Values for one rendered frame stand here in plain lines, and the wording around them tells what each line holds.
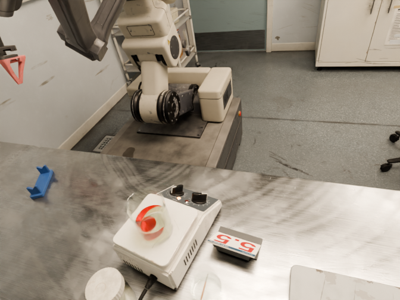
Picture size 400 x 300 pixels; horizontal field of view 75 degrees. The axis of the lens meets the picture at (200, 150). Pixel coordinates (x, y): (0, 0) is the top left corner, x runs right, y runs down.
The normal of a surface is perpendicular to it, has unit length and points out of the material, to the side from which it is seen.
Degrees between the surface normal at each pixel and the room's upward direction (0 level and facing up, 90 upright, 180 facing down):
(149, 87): 64
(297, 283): 0
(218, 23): 90
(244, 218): 0
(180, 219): 0
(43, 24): 90
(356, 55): 90
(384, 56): 90
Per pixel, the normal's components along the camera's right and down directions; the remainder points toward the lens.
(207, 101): -0.30, 0.65
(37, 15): 0.94, 0.10
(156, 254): -0.14, -0.75
